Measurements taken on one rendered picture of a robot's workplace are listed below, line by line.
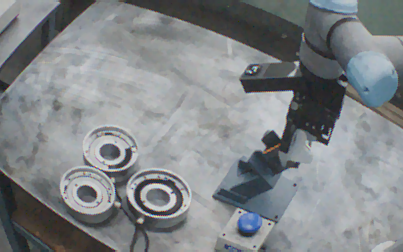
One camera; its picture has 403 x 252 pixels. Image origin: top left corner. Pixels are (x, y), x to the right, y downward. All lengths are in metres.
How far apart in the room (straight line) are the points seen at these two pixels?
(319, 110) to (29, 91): 0.63
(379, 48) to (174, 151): 0.55
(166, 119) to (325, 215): 0.36
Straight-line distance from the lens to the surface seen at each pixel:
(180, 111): 1.25
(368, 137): 1.32
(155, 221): 1.05
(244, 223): 1.01
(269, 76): 0.95
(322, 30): 0.83
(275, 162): 1.07
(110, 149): 1.16
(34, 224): 1.37
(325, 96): 0.94
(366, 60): 0.76
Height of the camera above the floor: 1.68
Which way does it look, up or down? 46 degrees down
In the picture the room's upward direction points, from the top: 10 degrees clockwise
